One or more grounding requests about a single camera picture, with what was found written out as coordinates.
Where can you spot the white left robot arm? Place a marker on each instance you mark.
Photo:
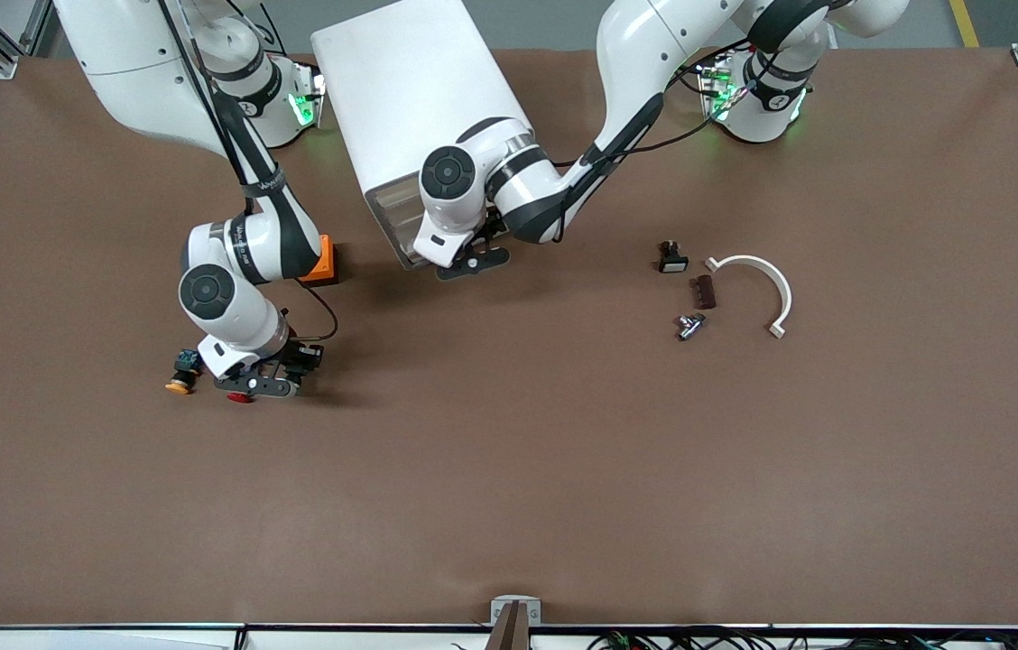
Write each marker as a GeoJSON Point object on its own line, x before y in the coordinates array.
{"type": "Point", "coordinates": [635, 45]}

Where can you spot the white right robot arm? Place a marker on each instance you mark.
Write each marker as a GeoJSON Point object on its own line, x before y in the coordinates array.
{"type": "Point", "coordinates": [139, 54]}

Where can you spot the brown paper table cover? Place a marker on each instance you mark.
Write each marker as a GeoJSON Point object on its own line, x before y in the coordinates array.
{"type": "Point", "coordinates": [509, 496]}

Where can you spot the red mushroom push button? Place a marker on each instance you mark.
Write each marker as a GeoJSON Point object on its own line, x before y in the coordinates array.
{"type": "Point", "coordinates": [241, 398]}

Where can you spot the white drawer cabinet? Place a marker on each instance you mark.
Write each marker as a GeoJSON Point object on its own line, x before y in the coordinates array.
{"type": "Point", "coordinates": [401, 81]}

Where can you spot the orange button enclosure box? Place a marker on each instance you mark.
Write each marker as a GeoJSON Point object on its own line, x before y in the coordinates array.
{"type": "Point", "coordinates": [326, 266]}

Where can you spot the white semicircular plastic clamp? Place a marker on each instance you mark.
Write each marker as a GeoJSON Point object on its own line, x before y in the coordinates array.
{"type": "Point", "coordinates": [785, 296]}

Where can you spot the white rectangular push button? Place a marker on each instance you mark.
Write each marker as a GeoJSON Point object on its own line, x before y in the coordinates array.
{"type": "Point", "coordinates": [672, 263]}

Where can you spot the yellow mushroom push button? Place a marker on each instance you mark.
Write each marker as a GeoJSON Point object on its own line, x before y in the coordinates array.
{"type": "Point", "coordinates": [182, 372]}

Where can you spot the chrome metal tee fitting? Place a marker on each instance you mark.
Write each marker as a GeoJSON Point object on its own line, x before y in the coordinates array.
{"type": "Point", "coordinates": [688, 327]}

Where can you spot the dark brown cylinder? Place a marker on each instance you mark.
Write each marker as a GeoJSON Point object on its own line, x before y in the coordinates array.
{"type": "Point", "coordinates": [702, 292]}

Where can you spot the white table frame rail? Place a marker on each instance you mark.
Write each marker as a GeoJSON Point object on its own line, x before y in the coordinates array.
{"type": "Point", "coordinates": [67, 641]}

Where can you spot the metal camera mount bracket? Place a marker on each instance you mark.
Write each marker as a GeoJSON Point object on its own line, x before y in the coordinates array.
{"type": "Point", "coordinates": [515, 612]}

